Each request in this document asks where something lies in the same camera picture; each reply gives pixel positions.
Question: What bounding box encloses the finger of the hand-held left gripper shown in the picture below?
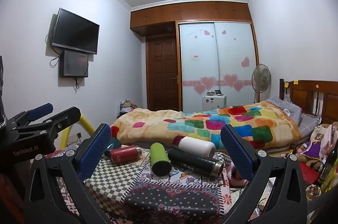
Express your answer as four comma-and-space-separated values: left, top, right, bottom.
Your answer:
6, 103, 54, 132
12, 107, 82, 138

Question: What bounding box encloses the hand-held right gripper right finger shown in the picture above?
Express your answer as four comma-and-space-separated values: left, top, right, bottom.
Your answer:
220, 124, 308, 224

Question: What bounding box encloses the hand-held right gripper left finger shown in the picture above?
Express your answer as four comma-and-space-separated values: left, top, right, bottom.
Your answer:
23, 123, 113, 224

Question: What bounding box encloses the red cup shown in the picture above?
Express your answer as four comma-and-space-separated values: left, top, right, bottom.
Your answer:
110, 145, 142, 165

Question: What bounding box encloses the white cup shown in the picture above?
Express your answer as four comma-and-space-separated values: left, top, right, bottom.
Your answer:
173, 136, 216, 158

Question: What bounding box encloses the black cup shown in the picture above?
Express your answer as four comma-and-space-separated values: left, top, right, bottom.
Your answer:
167, 146, 225, 177

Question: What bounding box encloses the green cup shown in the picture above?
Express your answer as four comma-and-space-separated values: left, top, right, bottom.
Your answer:
150, 142, 173, 176

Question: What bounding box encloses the yellow foam tube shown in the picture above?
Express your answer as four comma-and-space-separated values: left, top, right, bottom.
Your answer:
59, 114, 95, 147

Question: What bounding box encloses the teal object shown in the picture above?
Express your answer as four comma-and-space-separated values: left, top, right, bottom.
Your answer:
104, 137, 122, 158

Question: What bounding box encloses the colourful checked blanket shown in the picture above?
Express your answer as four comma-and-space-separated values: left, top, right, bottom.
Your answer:
110, 100, 303, 150

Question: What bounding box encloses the small white cabinet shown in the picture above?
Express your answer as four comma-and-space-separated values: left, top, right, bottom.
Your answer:
202, 95, 227, 111

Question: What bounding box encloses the pile of clothes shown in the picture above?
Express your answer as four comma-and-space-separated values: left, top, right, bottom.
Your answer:
119, 99, 138, 115

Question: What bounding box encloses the grey printed pillow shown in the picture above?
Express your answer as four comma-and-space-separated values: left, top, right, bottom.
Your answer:
266, 95, 303, 125

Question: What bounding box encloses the red box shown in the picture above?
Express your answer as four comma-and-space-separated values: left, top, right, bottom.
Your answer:
298, 161, 319, 184

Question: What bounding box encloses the patterned patchwork mat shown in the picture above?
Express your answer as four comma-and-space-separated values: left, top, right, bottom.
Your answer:
45, 144, 239, 224

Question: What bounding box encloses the grey checked pillow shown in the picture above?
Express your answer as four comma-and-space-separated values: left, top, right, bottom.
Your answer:
298, 112, 322, 138

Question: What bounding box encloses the standing fan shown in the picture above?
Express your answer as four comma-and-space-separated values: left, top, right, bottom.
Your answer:
251, 64, 272, 104

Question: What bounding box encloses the plush toy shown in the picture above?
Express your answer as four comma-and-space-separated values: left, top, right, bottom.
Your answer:
295, 123, 338, 169

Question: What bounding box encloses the dark glass bottle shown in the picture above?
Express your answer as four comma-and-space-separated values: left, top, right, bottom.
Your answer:
316, 148, 338, 188

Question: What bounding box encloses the wooden bed headboard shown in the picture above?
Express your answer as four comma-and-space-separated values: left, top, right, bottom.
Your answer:
279, 78, 338, 119

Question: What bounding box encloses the wooden wardrobe with heart stickers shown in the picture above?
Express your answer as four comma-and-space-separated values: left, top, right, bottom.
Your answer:
130, 1, 261, 114

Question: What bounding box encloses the brown wooden door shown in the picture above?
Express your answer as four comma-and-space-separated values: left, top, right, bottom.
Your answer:
146, 37, 180, 111

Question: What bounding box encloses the black television cable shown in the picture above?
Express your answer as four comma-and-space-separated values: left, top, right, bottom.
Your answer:
47, 33, 61, 67

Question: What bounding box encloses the small wall-mounted monitor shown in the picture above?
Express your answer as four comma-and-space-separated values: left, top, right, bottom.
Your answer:
59, 50, 89, 79

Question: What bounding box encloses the wall-mounted black television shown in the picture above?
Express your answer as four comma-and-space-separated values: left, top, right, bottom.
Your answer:
51, 8, 100, 55

